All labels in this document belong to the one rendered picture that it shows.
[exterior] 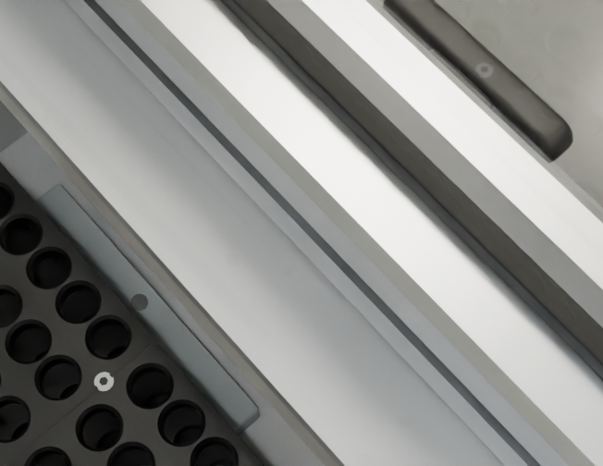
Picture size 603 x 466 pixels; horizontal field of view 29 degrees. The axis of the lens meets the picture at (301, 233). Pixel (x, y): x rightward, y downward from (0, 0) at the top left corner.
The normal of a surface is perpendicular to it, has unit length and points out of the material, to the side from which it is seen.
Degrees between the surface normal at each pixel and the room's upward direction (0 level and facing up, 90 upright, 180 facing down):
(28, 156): 0
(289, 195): 90
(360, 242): 45
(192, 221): 0
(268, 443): 0
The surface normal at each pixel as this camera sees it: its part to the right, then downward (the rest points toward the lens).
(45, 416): -0.01, -0.37
